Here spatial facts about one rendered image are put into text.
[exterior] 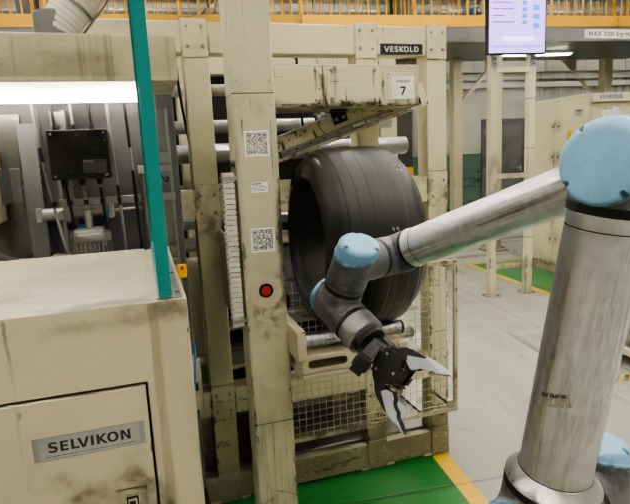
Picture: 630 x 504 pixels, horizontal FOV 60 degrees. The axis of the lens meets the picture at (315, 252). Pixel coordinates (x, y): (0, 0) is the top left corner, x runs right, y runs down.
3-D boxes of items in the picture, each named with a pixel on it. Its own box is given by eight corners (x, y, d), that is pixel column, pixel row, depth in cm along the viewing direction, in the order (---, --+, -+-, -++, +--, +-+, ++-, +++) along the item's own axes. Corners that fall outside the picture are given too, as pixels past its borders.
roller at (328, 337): (302, 350, 168) (301, 336, 167) (298, 345, 172) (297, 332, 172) (405, 334, 178) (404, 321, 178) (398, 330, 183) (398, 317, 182)
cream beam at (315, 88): (261, 108, 187) (258, 63, 184) (247, 114, 210) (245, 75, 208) (420, 105, 204) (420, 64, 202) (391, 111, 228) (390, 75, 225)
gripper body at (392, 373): (428, 364, 112) (390, 327, 120) (406, 362, 106) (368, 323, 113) (406, 392, 114) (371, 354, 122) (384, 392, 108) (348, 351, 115)
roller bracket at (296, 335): (298, 363, 164) (296, 332, 163) (269, 327, 202) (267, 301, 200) (309, 362, 165) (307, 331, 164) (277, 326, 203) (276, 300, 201)
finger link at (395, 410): (418, 433, 109) (408, 386, 112) (402, 434, 104) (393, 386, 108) (404, 436, 110) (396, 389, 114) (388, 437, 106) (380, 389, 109)
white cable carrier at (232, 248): (233, 327, 170) (222, 173, 162) (231, 323, 174) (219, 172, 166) (247, 325, 171) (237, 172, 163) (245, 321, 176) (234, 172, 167)
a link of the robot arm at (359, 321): (354, 306, 116) (329, 341, 118) (368, 320, 112) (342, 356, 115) (377, 311, 122) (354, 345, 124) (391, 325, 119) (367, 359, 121)
